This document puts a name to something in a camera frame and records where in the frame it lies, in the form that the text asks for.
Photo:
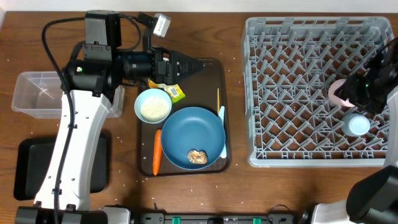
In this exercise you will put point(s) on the green snack wrapper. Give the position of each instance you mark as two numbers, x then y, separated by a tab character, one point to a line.
174	91

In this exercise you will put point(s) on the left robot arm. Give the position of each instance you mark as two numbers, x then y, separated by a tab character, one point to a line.
97	67

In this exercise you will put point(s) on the light blue rice bowl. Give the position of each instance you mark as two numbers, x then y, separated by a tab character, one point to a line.
153	106

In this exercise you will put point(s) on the dark brown serving tray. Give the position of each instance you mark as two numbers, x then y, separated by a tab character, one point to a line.
200	91

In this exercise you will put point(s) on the pink cup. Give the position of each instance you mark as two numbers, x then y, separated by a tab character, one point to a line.
336	99

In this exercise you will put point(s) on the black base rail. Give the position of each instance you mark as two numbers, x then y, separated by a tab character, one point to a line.
278	214

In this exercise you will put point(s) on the dark blue plate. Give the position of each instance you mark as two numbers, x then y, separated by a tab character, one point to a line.
192	128

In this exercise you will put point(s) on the light blue cup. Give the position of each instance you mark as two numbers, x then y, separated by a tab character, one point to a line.
355	125

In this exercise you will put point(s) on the grey plastic dishwasher rack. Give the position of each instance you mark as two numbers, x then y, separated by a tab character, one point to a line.
289	64

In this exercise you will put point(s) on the orange carrot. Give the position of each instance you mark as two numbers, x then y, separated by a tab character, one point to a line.
157	153

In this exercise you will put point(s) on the black waste tray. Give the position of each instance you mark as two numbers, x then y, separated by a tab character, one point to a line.
33	161

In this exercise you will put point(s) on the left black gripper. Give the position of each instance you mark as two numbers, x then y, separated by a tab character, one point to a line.
163	66

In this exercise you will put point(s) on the clear plastic bin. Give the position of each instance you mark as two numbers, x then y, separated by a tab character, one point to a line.
39	95

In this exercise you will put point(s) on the wooden chopstick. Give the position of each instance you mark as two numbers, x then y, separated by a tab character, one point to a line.
218	100

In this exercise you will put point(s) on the light blue plastic knife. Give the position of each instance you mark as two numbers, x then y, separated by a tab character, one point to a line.
221	114

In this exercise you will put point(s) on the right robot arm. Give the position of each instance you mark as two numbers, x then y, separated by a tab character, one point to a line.
373	199

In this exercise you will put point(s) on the brown food scrap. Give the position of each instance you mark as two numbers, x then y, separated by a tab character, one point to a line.
197	157

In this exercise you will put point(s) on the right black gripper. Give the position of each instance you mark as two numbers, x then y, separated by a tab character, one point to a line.
350	90

